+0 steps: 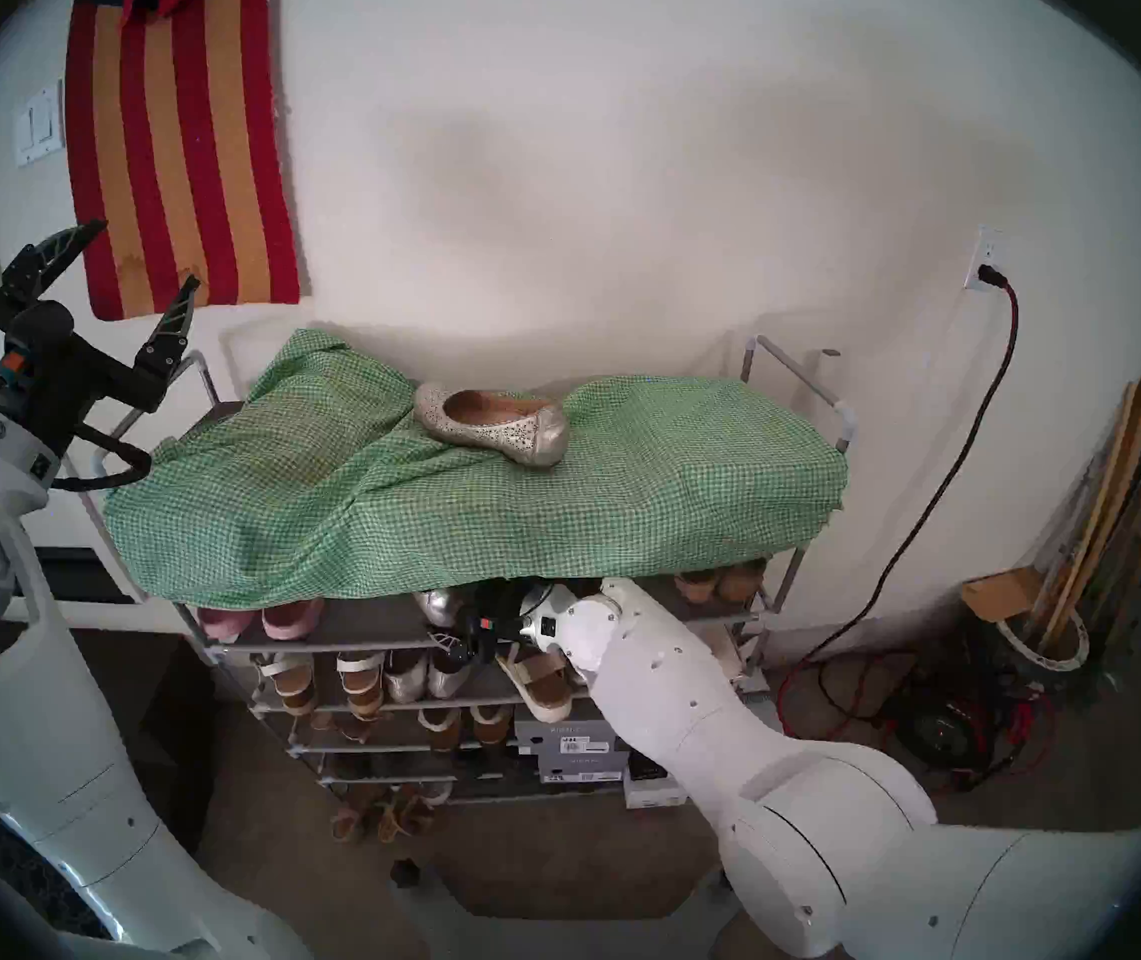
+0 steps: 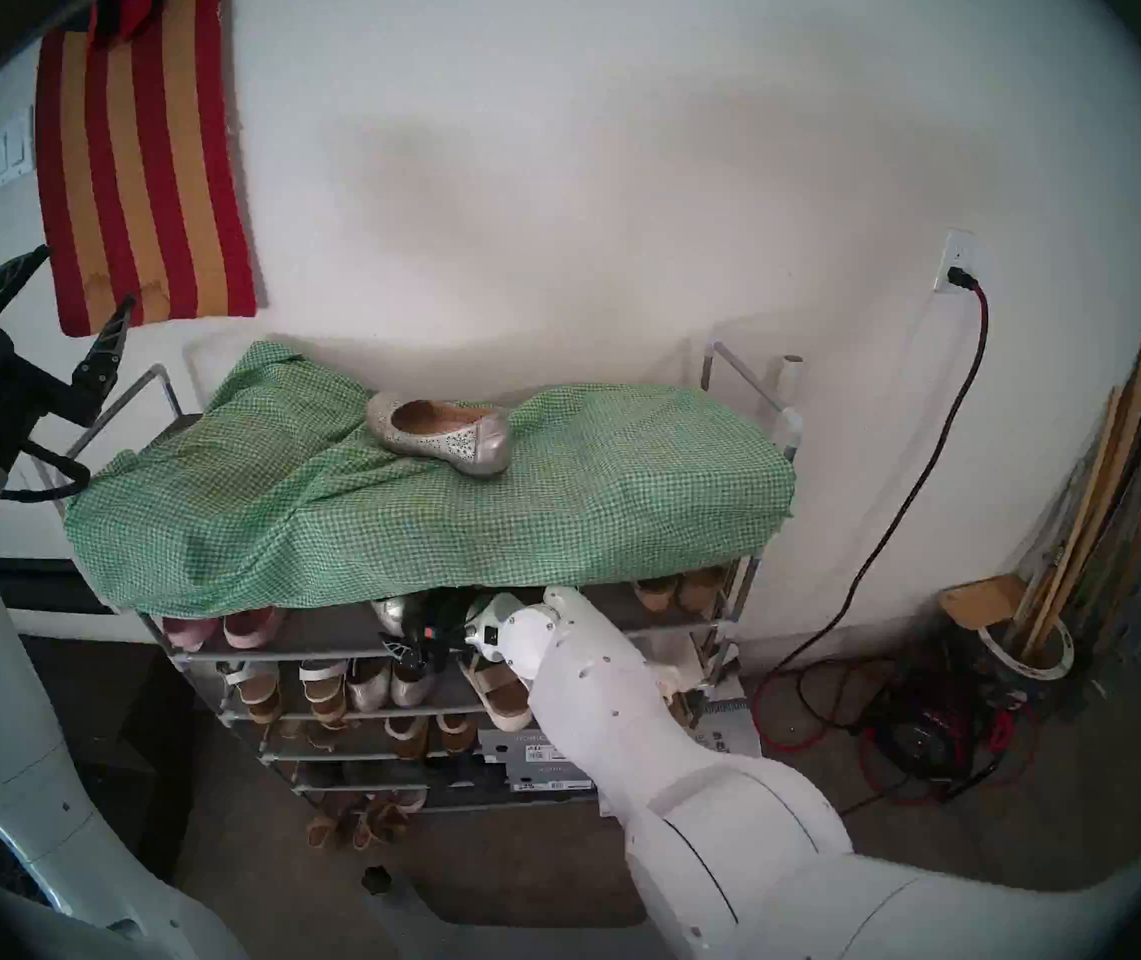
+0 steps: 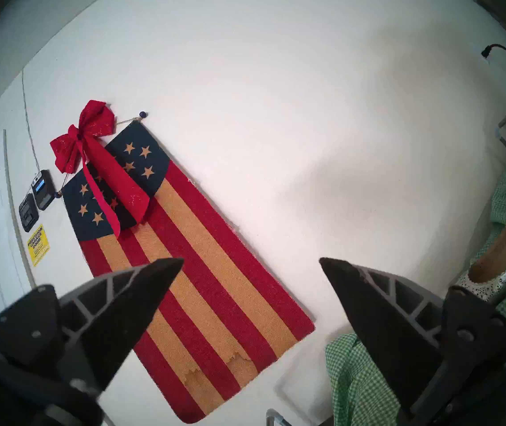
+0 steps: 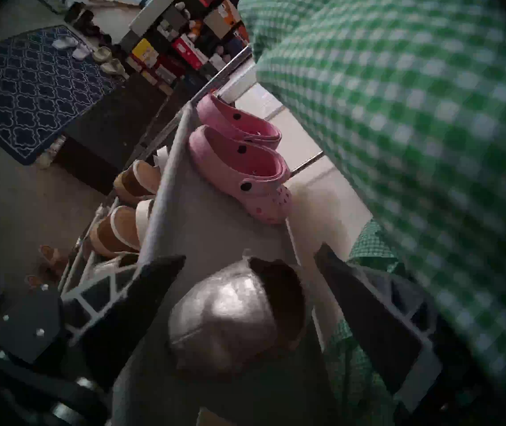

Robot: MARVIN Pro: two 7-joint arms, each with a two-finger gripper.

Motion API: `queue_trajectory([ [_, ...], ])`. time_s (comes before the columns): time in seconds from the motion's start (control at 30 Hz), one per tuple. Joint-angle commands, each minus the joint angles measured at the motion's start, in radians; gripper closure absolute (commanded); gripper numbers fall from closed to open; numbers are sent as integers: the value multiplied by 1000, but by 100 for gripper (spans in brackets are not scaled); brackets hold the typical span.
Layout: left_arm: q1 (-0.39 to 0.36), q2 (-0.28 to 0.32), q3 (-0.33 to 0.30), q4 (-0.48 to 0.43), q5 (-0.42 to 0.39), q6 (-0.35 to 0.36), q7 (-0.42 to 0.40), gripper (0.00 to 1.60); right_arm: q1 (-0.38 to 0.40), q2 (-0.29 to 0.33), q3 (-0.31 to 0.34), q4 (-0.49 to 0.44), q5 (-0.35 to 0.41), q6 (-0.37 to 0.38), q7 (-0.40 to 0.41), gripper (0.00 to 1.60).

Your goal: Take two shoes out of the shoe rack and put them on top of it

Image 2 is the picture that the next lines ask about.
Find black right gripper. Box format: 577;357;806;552
379;593;472;670

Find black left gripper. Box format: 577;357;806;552
0;245;139;475

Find plain silver flat shoe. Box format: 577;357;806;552
391;658;444;709
347;656;393;713

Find grey metal shoe rack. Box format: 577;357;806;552
52;340;809;817

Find grey Vionic shoebox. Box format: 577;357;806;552
509;758;599;795
476;728;571;764

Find tan fringed sandal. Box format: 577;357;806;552
306;791;359;852
354;790;413;852

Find striped fabric flag hanging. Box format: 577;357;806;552
35;0;259;339

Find green gingham cloth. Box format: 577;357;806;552
63;340;797;619

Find white panel door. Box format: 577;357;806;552
0;103;71;561

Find dark brown low cabinet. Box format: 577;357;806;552
0;623;193;869

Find red black power tool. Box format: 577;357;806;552
855;633;1039;804

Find brown cardboard piece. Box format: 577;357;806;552
938;572;1027;631

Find wooden trim sticks bundle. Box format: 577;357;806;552
1015;213;1141;669

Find white strap brown sandal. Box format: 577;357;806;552
297;658;350;726
218;661;284;726

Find white platform strap sandal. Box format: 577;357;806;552
456;653;535;733

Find dark strappy sandal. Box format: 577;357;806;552
275;718;356;759

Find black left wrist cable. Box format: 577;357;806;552
0;440;93;506

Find white light switch plate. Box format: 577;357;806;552
0;108;36;191

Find black red power cord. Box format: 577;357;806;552
748;266;989;759

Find white wall outlet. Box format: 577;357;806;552
933;228;976;296

